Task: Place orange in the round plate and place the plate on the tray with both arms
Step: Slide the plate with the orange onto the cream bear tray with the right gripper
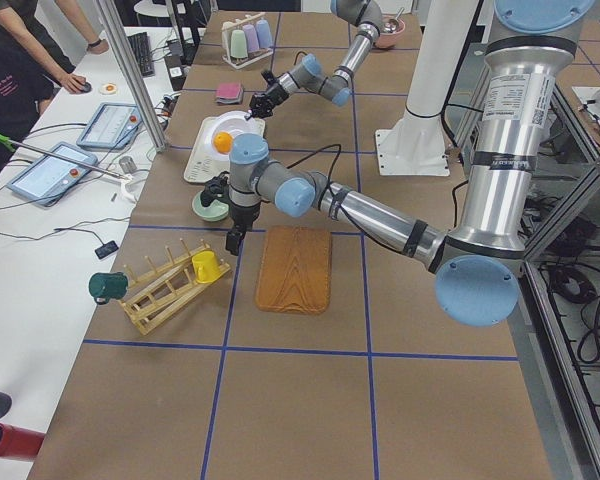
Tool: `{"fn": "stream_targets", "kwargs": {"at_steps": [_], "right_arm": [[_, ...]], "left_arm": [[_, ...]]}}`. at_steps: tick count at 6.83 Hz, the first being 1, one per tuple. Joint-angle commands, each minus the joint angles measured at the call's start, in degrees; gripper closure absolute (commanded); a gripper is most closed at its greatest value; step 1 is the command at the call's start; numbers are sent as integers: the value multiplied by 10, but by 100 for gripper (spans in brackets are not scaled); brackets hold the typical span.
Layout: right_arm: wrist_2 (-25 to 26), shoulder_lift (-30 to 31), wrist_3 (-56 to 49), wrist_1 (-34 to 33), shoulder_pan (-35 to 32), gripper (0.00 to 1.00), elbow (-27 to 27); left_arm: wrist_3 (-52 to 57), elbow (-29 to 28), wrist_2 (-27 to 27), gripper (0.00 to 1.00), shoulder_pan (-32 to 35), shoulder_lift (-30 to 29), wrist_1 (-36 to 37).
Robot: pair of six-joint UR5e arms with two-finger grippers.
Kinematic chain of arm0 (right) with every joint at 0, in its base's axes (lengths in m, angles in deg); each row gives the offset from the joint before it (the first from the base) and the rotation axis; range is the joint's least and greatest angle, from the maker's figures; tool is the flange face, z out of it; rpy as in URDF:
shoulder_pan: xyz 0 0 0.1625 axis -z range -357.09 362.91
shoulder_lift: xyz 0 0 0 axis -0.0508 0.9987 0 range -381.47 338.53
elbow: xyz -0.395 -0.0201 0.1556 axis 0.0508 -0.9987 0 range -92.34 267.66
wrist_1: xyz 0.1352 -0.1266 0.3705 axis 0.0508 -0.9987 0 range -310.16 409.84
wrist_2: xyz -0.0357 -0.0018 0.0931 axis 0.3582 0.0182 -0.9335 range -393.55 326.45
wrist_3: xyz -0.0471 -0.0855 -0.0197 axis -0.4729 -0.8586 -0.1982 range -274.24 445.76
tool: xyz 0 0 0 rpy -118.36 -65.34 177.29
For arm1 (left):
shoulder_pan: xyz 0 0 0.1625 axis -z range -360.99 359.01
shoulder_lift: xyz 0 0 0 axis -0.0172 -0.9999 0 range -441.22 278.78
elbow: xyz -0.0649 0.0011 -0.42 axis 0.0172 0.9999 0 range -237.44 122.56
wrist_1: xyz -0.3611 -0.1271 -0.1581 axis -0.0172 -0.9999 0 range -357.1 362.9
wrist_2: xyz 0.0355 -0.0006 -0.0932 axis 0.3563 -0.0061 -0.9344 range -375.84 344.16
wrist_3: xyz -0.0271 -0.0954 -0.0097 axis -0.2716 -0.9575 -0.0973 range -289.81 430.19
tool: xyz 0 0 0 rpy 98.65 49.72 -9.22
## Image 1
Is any pink folded cloth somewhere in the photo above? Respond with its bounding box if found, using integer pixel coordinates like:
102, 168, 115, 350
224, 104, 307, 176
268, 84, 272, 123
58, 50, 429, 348
215, 82, 244, 104

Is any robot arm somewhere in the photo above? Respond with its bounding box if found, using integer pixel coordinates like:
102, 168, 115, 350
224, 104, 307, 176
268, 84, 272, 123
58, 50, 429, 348
245, 0, 384, 120
225, 1, 595, 326

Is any white round plate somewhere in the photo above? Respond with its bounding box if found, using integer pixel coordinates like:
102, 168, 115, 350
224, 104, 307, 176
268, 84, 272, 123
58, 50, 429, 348
207, 111, 265, 153

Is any yellow mug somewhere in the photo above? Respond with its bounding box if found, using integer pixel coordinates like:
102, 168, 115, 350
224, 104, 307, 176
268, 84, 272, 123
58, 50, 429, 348
191, 250, 221, 284

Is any green bowl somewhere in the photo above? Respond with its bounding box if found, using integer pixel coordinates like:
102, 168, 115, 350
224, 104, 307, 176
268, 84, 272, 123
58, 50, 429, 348
192, 192, 229, 222

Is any orange fruit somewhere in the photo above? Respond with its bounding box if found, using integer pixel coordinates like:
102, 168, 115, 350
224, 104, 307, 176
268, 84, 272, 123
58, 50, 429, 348
213, 131, 233, 154

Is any aluminium frame post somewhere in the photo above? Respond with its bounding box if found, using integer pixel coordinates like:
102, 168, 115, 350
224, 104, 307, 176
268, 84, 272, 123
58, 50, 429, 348
94, 0, 167, 153

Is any cream bear tray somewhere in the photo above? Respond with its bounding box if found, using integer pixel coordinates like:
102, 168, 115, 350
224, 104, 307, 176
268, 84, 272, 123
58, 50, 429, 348
182, 114, 268, 185

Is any purple cup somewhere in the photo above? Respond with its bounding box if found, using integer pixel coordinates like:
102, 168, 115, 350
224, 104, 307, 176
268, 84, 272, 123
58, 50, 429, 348
242, 24, 260, 55

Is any green cup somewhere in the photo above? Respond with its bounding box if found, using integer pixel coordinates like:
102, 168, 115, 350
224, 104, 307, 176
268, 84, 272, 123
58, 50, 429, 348
230, 28, 248, 61

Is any black keyboard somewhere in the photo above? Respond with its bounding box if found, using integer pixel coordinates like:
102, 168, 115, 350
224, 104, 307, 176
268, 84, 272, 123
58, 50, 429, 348
127, 32, 155, 77

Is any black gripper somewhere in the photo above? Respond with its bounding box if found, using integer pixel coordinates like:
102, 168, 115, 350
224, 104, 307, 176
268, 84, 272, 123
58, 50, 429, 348
246, 81, 289, 120
225, 203, 260, 256

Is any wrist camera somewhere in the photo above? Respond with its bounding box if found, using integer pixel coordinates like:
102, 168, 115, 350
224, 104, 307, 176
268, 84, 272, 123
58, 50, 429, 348
261, 69, 277, 86
200, 171, 230, 207

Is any blue teach pendant far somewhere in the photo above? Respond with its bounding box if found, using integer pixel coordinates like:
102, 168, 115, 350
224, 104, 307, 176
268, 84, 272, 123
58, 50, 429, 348
76, 102, 142, 150

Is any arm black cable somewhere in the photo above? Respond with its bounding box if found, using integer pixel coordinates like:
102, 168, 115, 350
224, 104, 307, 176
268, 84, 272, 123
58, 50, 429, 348
259, 49, 321, 89
284, 143, 344, 174

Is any pink bowl with beads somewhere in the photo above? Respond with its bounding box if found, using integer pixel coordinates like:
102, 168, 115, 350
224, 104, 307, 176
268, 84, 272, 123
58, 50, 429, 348
374, 17, 405, 49

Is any blue teach pendant near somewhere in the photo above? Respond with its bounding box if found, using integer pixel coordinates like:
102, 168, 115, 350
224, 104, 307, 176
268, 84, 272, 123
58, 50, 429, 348
6, 155, 90, 206

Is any white wire cup rack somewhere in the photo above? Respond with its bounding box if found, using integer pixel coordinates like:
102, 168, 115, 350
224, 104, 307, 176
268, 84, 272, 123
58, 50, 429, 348
221, 12, 274, 69

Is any metal scoop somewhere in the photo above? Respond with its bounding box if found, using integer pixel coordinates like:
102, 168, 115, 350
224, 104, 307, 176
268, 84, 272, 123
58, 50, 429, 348
383, 7, 405, 33

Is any wooden drying rack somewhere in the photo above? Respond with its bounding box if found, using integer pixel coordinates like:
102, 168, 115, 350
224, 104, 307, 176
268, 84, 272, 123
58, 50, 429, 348
119, 240, 231, 335

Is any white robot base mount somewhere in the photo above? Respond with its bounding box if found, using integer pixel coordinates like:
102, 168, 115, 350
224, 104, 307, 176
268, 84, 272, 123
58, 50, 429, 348
376, 0, 482, 177

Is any red cylinder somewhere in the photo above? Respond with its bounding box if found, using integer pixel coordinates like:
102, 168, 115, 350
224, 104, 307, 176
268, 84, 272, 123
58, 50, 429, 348
0, 423, 45, 461

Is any beige cup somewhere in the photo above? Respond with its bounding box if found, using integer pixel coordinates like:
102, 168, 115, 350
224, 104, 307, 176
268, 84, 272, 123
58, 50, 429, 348
222, 22, 235, 35

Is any wooden cutting board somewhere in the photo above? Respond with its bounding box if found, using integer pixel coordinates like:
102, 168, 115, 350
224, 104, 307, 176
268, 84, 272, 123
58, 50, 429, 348
255, 226, 332, 315

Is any blue cup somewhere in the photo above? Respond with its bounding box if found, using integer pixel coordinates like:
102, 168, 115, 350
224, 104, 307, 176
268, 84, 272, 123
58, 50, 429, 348
255, 18, 273, 49

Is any person in black shirt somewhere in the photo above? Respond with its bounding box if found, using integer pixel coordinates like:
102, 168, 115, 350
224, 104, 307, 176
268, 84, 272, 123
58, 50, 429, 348
0, 1, 88, 172

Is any blue teach pendant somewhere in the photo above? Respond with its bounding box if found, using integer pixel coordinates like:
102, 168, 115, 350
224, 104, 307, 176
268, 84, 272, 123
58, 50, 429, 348
6, 155, 90, 206
76, 102, 142, 150

